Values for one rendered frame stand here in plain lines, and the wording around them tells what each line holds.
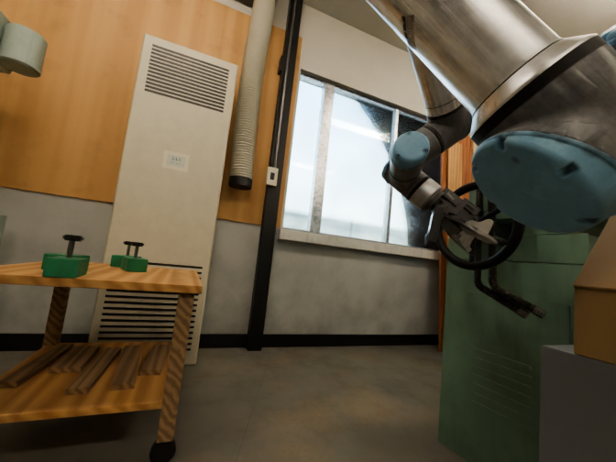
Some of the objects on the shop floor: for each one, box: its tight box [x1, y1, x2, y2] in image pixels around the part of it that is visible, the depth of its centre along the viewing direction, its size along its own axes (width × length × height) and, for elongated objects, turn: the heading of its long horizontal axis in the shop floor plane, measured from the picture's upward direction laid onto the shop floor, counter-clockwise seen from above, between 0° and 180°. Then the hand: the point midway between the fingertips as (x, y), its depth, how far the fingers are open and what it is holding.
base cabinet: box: [438, 259, 584, 462], centre depth 107 cm, size 45×58×71 cm
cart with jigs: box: [0, 235, 203, 462], centre depth 104 cm, size 66×57×64 cm
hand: (484, 252), depth 78 cm, fingers open, 14 cm apart
